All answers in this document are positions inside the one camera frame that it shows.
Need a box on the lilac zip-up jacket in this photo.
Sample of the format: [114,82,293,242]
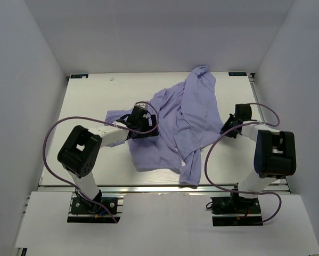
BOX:
[105,65,224,189]

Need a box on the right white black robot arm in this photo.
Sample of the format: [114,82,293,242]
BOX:
[220,103,297,213]

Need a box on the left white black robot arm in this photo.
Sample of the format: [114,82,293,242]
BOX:
[57,102,159,213]

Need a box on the right blue table label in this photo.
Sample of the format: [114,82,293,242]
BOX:
[228,72,247,77]

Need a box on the blue table label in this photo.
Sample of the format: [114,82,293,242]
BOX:
[70,74,88,79]
[228,72,247,77]

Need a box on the left blue table label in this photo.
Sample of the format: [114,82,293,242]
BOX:
[70,74,88,79]

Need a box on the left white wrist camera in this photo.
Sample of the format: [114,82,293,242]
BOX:
[134,101,149,111]

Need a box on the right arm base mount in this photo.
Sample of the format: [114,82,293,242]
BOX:
[206,196,263,227]

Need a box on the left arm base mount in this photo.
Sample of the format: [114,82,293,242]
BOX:
[67,194,124,224]

